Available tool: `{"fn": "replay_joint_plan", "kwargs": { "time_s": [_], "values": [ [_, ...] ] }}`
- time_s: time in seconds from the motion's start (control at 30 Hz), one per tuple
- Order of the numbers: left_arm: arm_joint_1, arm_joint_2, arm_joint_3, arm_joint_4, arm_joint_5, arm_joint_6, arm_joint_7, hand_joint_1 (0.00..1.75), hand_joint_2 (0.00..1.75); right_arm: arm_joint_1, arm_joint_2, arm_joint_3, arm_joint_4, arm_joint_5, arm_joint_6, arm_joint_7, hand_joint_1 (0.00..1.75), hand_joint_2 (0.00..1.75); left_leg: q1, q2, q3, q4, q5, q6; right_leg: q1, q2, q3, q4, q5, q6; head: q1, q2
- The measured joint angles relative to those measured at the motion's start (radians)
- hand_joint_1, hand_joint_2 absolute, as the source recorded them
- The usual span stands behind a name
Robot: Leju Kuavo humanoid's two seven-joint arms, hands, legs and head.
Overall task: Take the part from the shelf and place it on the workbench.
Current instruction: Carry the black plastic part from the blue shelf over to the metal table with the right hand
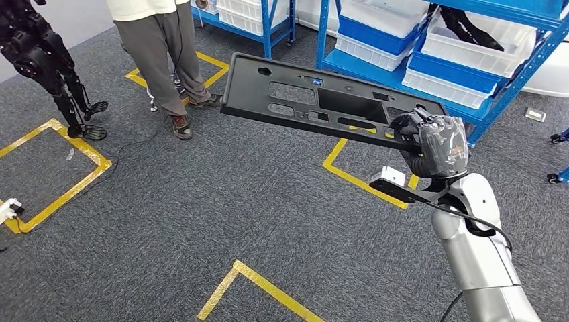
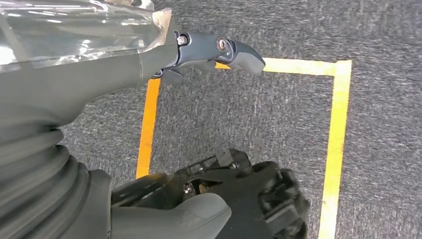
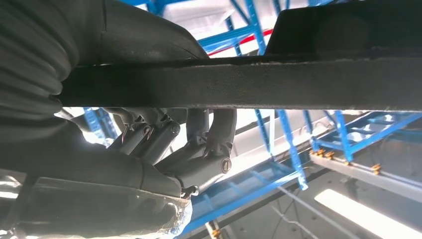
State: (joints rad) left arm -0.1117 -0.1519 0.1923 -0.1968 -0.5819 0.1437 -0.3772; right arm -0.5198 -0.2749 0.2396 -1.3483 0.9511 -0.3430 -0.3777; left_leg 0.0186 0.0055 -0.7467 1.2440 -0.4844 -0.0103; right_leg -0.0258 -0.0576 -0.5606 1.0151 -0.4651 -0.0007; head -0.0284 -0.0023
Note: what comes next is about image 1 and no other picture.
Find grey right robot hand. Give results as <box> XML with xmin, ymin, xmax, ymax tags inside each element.
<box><xmin>390</xmin><ymin>106</ymin><xmax>470</xmax><ymax>180</ymax></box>

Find black plastic panel part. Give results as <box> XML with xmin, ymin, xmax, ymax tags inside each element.
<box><xmin>219</xmin><ymin>52</ymin><xmax>449</xmax><ymax>154</ymax></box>

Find blue plastic crate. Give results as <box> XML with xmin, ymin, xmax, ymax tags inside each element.
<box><xmin>337</xmin><ymin>14</ymin><xmax>422</xmax><ymax>57</ymax></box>
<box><xmin>407</xmin><ymin>42</ymin><xmax>504</xmax><ymax>95</ymax></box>

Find yellow floor tape square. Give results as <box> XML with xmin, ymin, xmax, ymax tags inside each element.
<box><xmin>125</xmin><ymin>51</ymin><xmax>231</xmax><ymax>107</ymax></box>
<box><xmin>195</xmin><ymin>259</ymin><xmax>327</xmax><ymax>322</ymax></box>
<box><xmin>323</xmin><ymin>125</ymin><xmax>421</xmax><ymax>211</ymax></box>
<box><xmin>0</xmin><ymin>117</ymin><xmax>113</xmax><ymax>235</ymax></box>

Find silver floor socket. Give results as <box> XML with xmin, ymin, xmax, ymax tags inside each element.
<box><xmin>524</xmin><ymin>106</ymin><xmax>547</xmax><ymax>123</ymax></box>

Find chrome stool base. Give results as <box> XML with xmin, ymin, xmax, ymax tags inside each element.
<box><xmin>146</xmin><ymin>70</ymin><xmax>187</xmax><ymax>113</ymax></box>

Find person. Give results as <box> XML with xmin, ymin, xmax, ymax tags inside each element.
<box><xmin>105</xmin><ymin>0</ymin><xmax>223</xmax><ymax>142</ymax></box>

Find black humanoid robot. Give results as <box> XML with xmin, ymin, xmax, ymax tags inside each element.
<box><xmin>0</xmin><ymin>0</ymin><xmax>110</xmax><ymax>142</ymax></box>

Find white power strip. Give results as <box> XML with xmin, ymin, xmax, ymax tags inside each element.
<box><xmin>0</xmin><ymin>197</ymin><xmax>24</xmax><ymax>225</ymax></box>

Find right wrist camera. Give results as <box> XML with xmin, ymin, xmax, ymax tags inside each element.
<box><xmin>368</xmin><ymin>165</ymin><xmax>451</xmax><ymax>205</ymax></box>

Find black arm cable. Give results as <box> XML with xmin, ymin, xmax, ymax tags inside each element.
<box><xmin>419</xmin><ymin>200</ymin><xmax>513</xmax><ymax>322</ymax></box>

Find black plastic strap part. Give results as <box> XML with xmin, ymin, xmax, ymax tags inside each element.
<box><xmin>437</xmin><ymin>4</ymin><xmax>507</xmax><ymax>53</ymax></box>

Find black floor cable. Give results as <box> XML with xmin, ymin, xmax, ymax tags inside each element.
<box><xmin>73</xmin><ymin>113</ymin><xmax>174</xmax><ymax>201</ymax></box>

